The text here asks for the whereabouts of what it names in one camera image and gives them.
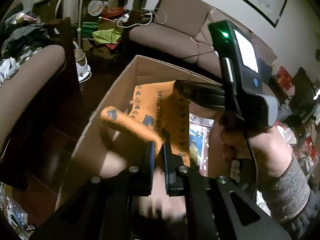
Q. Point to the orange patterned sock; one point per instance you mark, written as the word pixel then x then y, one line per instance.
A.
pixel 155 106

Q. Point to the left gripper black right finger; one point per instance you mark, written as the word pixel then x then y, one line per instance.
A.
pixel 174 168

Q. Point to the grey knit sleeve forearm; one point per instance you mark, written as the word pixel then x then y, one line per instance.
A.
pixel 292 203

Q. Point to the white garment steamer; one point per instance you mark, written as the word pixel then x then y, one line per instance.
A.
pixel 82 66

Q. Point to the brown cardboard box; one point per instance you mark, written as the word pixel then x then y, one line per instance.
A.
pixel 105 151

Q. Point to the brown armchair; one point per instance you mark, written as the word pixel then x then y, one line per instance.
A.
pixel 17 93

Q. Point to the green cloth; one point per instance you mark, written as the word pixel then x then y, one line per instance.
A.
pixel 109 36

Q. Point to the brown sofa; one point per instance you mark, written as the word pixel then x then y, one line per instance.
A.
pixel 179 35

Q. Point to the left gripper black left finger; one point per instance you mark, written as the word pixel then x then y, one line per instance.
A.
pixel 142 175

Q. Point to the right hand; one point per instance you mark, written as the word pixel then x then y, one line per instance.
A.
pixel 272 154

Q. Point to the colourful plastic packet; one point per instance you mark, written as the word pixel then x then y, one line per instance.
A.
pixel 199 132

